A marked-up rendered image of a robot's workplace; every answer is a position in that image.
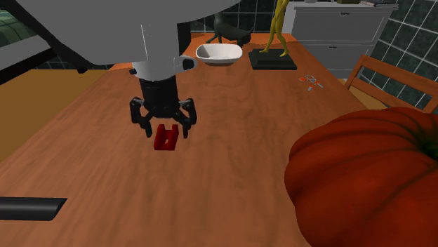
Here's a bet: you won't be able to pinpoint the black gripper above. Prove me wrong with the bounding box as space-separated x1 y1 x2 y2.
129 75 198 140

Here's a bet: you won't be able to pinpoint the red notched block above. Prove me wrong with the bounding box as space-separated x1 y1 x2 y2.
153 123 180 152

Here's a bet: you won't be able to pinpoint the wooden table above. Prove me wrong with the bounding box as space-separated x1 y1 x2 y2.
0 32 370 247

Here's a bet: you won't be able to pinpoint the white bowl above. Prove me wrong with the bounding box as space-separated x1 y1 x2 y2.
195 43 244 67

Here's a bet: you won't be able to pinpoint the dark cat figure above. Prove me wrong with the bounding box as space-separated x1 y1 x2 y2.
205 11 256 48

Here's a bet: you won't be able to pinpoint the yellow figure on black base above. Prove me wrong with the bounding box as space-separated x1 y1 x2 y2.
248 0 298 72

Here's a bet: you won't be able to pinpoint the small orange and white scissors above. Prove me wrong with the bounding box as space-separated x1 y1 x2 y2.
298 74 324 92

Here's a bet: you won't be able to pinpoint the black cylinder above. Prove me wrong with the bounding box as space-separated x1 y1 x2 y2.
0 196 68 222

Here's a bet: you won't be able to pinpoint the grey chest of drawers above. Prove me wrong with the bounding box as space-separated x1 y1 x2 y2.
283 0 400 79

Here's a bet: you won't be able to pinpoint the large red tomato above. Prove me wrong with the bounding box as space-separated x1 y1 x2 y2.
283 106 438 247

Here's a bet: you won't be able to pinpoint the wooden chair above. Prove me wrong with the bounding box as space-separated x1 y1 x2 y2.
343 54 438 115

